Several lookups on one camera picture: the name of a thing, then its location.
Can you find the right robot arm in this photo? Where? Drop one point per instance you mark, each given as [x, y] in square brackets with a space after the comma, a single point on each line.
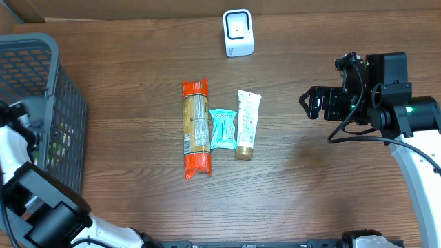
[375, 103]

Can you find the green yellow drink pouch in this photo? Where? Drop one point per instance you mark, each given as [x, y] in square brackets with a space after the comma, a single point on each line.
[59, 144]

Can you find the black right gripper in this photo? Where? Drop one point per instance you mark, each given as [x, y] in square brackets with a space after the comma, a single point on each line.
[330, 95]

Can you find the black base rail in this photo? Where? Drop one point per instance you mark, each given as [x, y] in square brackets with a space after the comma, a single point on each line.
[311, 243]

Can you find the white cream tube gold cap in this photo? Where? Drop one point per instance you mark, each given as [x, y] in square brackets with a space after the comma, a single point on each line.
[248, 108]

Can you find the orange cracker package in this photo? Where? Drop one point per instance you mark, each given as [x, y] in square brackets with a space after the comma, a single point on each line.
[196, 140]

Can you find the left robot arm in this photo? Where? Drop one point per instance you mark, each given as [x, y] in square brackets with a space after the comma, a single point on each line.
[39, 211]

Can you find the grey plastic shopping basket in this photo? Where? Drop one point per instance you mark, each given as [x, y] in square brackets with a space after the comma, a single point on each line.
[32, 74]

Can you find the teal tissue pack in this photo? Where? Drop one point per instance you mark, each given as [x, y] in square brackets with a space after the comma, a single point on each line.
[223, 131]

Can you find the white barcode scanner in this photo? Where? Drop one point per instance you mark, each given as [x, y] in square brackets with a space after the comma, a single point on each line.
[238, 33]

